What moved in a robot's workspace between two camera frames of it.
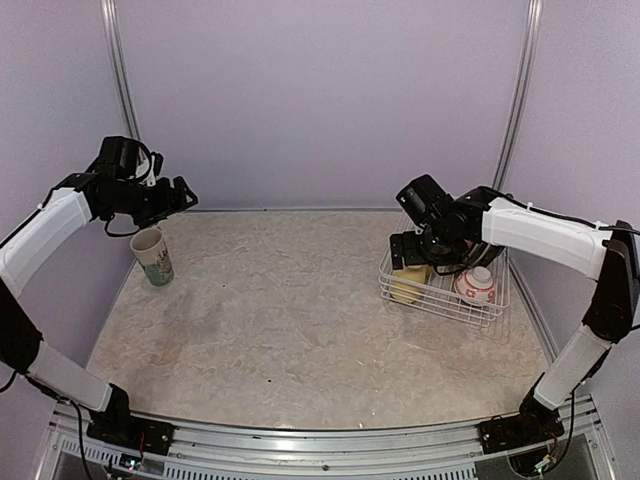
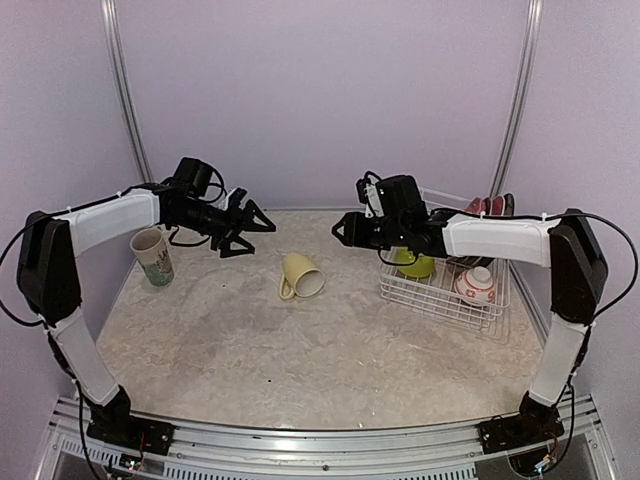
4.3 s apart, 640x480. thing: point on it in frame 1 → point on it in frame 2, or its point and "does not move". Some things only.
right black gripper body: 421,253 → 390,234
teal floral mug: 153,256 does not move
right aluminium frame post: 534,24 does not move
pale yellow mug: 409,284 → 300,277
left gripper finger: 184,197 → 252,210
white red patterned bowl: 476,283 does not move
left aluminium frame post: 114,35 does not move
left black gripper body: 144,205 → 219,225
